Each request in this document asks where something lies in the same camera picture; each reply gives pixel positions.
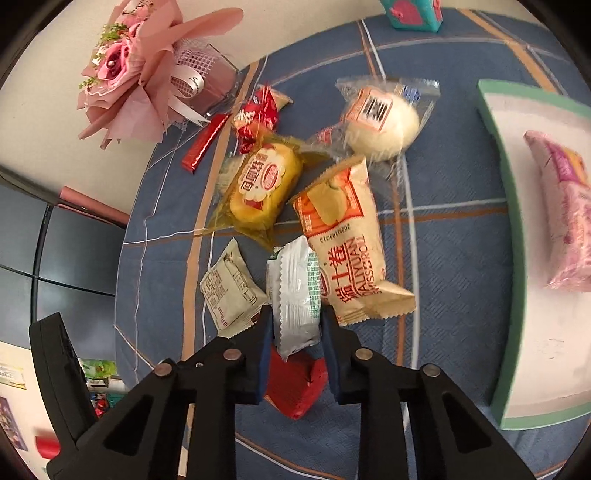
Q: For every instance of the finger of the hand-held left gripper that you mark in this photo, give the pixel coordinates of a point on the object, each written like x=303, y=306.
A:
x=60, y=369

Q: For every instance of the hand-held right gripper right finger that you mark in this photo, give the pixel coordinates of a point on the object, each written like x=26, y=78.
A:
x=333, y=369

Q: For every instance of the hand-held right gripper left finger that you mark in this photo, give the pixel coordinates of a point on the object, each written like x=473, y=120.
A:
x=264, y=364

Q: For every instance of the white and green snack packet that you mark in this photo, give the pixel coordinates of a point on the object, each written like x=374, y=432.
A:
x=295, y=300

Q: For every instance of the colourful box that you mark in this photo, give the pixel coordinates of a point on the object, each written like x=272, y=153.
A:
x=531, y=258

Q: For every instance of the red flat snack packet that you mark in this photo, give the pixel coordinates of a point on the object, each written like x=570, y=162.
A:
x=291, y=387

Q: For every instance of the green printed box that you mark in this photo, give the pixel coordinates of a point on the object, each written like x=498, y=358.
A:
x=99, y=371

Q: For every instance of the white square snack packet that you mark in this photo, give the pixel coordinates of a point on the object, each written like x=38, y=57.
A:
x=231, y=288

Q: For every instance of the beige swiss roll packet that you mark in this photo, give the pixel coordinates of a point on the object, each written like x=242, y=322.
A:
x=344, y=249

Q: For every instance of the yellow cake packet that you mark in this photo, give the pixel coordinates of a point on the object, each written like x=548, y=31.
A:
x=265, y=184

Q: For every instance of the blue plaid tablecloth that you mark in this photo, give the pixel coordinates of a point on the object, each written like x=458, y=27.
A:
x=452, y=207

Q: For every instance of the long red stick packet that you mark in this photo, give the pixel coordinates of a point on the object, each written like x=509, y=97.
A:
x=205, y=143

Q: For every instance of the crinkled red snack packet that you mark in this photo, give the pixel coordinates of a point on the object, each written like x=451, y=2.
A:
x=254, y=117

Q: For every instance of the white bun in clear packet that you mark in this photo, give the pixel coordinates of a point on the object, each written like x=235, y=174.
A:
x=383, y=122

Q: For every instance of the pink snack packet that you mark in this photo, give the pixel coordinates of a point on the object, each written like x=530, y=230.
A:
x=570, y=217

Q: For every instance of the clear glass vase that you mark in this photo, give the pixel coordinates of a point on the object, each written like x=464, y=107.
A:
x=217, y=78

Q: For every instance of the pink flower bouquet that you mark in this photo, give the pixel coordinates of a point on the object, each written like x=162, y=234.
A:
x=134, y=69

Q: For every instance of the teal box with pink heart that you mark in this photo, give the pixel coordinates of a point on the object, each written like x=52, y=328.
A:
x=411, y=11

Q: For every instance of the pink rail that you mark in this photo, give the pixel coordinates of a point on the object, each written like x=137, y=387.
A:
x=92, y=205

